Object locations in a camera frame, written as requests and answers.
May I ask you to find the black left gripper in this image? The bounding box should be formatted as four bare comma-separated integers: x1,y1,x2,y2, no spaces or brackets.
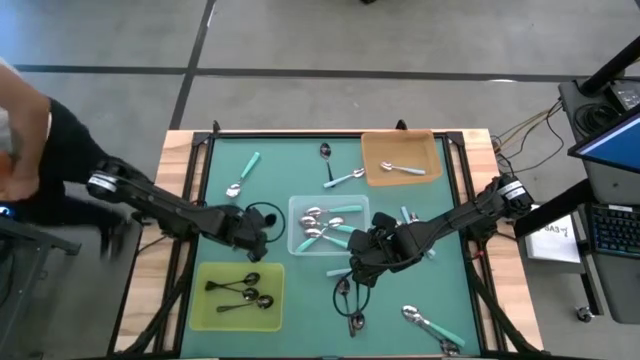
219,205,269,263

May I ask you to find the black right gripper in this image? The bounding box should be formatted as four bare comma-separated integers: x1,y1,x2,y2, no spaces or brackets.
347,212,426,287

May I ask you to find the clear plastic bin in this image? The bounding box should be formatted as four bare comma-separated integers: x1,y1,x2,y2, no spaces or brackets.
286,193,372,258

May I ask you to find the yellow plastic bin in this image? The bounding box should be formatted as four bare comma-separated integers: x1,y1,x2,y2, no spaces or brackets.
188,261,286,333

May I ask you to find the teal green table mat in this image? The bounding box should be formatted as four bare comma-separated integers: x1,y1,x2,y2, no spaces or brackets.
179,133,484,359

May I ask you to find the orange plastic bin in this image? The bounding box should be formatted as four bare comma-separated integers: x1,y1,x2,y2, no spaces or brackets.
360,129,445,188

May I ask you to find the white paper sheet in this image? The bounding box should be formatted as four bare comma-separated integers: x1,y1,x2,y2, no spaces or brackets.
524,213,582,265

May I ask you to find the black cart bar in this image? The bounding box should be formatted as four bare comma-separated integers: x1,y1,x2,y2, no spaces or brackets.
513,178,596,240

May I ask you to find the dark grey side table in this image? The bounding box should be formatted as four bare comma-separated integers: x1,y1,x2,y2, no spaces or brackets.
0,214,84,360

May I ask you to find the person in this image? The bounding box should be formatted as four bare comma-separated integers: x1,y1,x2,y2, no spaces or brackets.
0,57,131,261

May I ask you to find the grey computer cart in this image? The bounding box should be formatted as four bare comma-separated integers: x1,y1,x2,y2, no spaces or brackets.
557,77,640,326

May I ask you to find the black keyboard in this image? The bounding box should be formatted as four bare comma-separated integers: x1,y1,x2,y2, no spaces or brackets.
588,203,640,260

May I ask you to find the monitor with blue screen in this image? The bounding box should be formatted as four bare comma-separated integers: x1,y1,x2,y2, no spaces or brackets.
567,107,640,175

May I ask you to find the black power adapter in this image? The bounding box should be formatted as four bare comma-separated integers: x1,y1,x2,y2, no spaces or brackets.
610,79,640,112

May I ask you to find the black pole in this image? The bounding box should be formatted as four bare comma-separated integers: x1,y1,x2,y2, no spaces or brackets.
579,37,640,96

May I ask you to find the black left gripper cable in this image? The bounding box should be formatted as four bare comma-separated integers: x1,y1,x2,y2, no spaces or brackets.
245,200,287,245

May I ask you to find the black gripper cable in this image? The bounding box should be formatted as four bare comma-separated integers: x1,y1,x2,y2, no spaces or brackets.
332,279,372,318
245,200,287,245

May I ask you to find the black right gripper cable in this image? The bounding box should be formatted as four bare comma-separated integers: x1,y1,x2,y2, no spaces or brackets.
332,279,372,318

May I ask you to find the black aluminium rig frame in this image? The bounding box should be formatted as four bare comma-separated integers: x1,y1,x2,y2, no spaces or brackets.
107,119,544,360

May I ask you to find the yellow and black cable bundle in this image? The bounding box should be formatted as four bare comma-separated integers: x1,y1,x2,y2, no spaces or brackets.
492,98,566,176

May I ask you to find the coiled black cable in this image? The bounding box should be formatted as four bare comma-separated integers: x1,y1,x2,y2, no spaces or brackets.
572,102,611,137

